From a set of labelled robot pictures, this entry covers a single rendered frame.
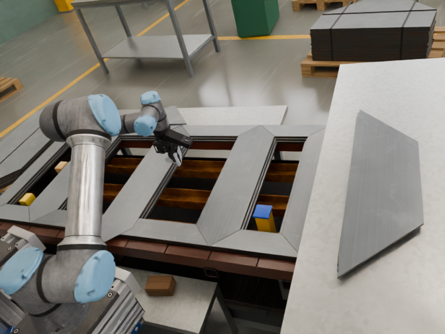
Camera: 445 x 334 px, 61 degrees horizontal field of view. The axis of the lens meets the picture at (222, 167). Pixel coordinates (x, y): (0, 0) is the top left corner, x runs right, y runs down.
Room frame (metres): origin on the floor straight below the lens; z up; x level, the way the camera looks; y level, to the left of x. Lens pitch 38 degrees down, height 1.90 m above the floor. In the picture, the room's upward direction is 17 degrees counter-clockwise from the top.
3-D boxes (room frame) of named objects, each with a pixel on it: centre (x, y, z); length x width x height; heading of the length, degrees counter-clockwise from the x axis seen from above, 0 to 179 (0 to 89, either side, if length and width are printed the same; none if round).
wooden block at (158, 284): (0.92, 0.36, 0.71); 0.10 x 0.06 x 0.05; 70
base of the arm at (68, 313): (0.67, 0.54, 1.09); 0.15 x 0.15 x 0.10
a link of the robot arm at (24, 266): (0.67, 0.53, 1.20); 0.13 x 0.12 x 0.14; 73
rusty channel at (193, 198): (1.44, 0.34, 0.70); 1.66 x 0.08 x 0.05; 60
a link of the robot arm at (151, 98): (1.37, 0.19, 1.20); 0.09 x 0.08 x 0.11; 163
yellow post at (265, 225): (0.96, -0.09, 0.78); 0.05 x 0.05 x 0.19; 60
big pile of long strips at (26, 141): (2.18, 1.09, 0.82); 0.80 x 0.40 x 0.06; 150
